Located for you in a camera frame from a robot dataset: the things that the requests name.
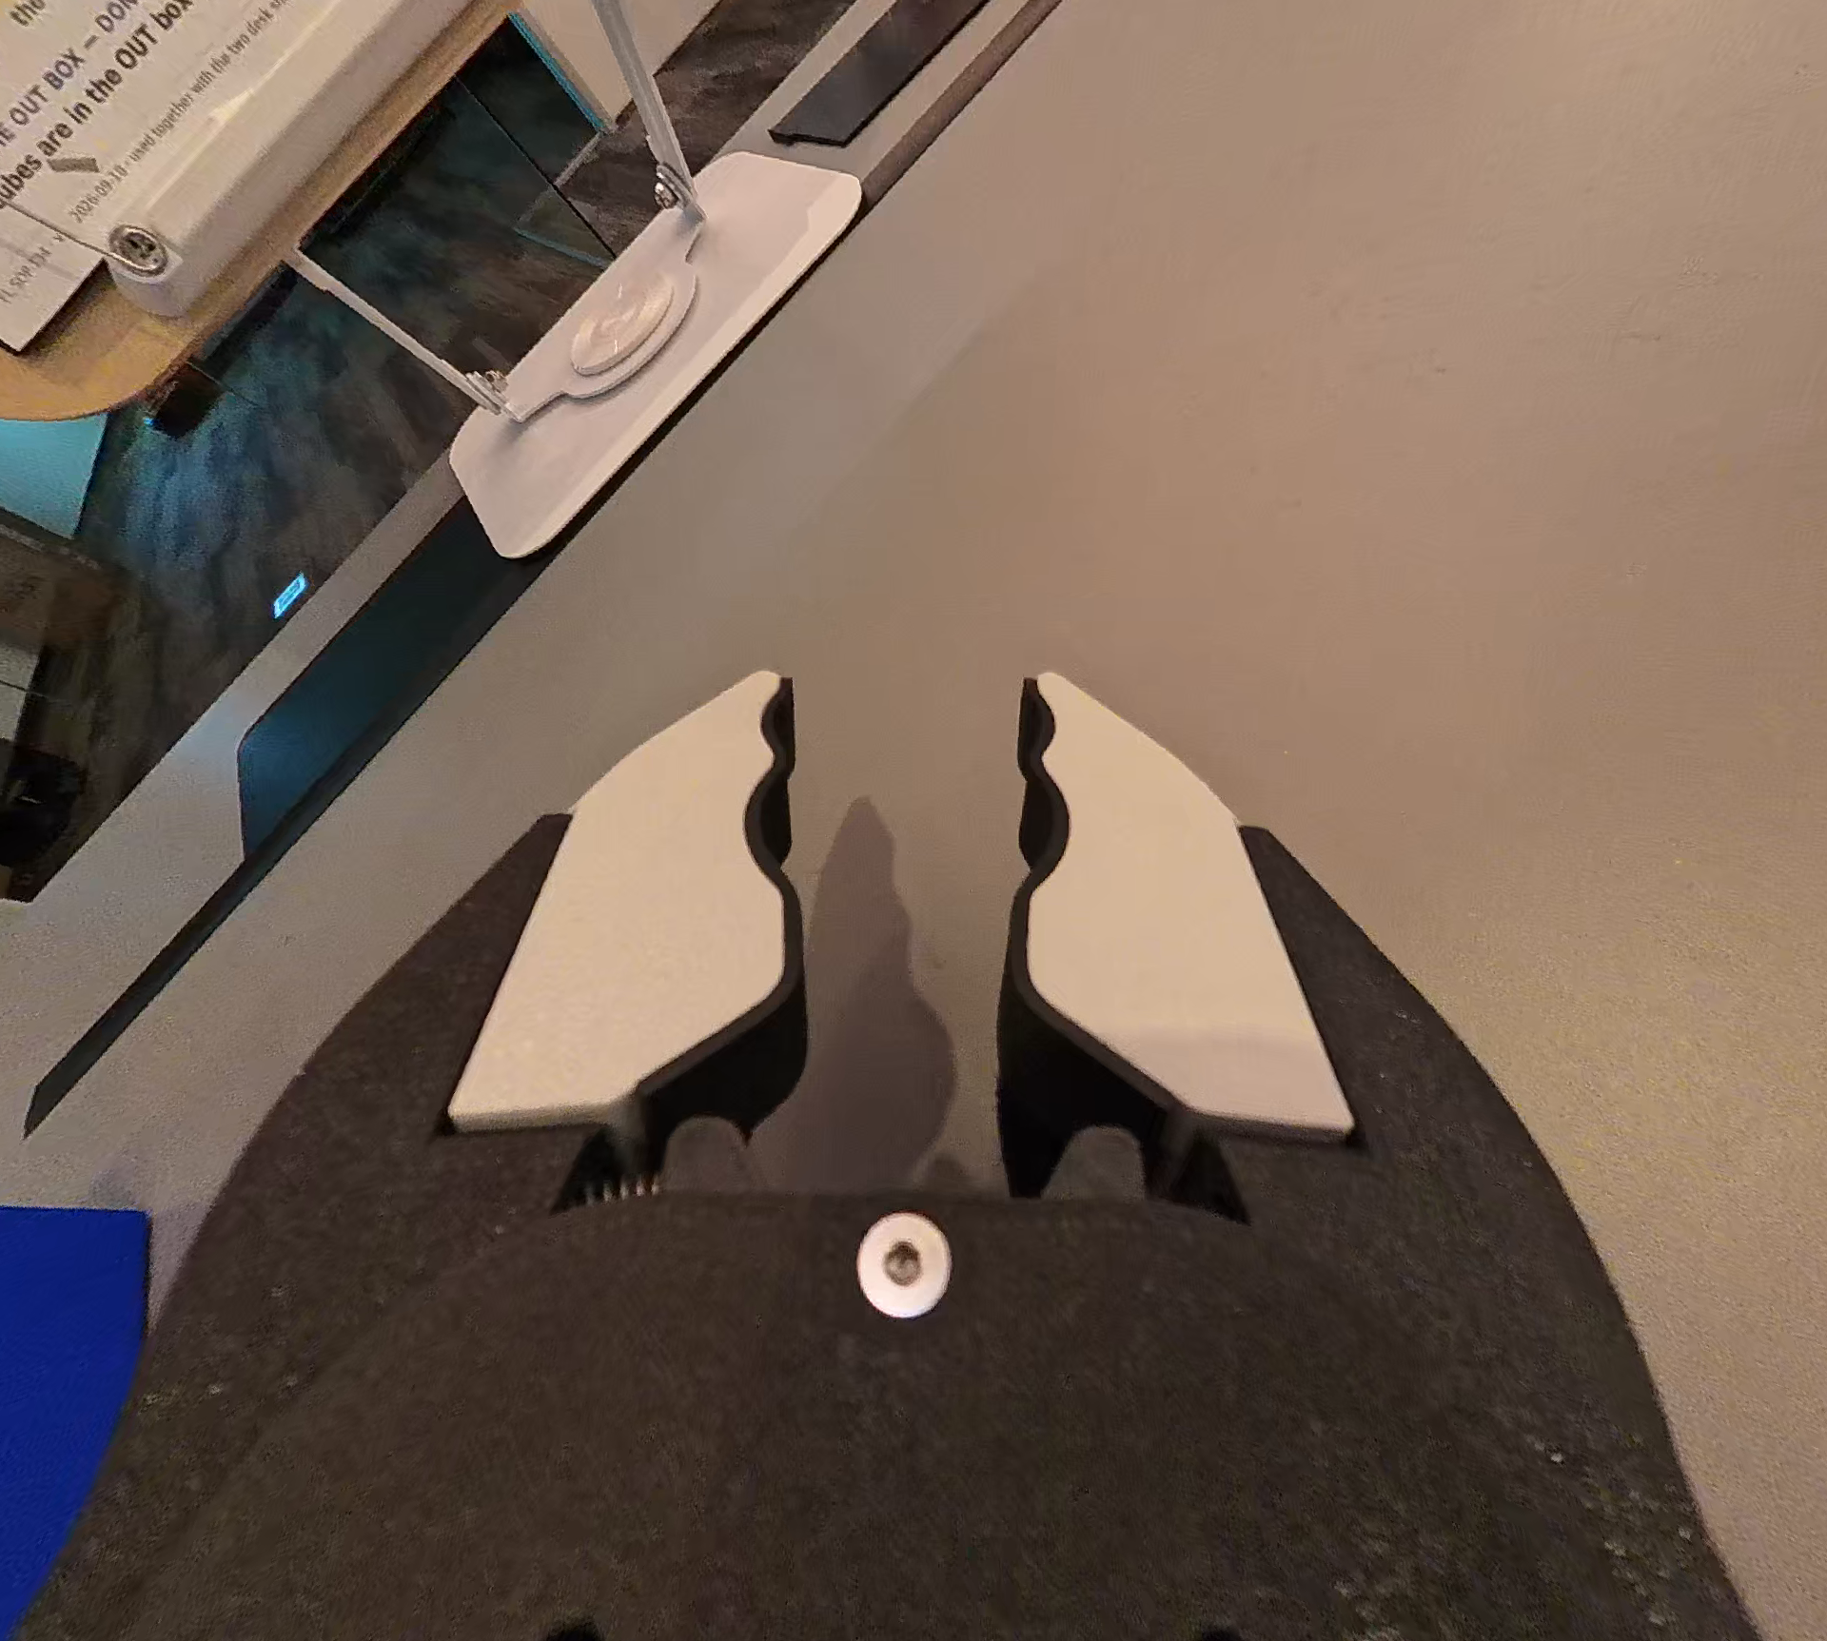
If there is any printed instruction sheet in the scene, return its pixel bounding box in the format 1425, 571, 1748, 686
0, 0, 606, 359

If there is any blue plastic bin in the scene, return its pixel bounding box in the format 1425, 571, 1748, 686
0, 1207, 149, 1636

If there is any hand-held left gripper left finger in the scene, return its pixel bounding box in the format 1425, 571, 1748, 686
449, 667, 810, 1166

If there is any glass partition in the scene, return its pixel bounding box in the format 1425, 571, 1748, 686
302, 15, 616, 290

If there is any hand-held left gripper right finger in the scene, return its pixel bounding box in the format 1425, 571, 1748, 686
996, 667, 1361, 1200

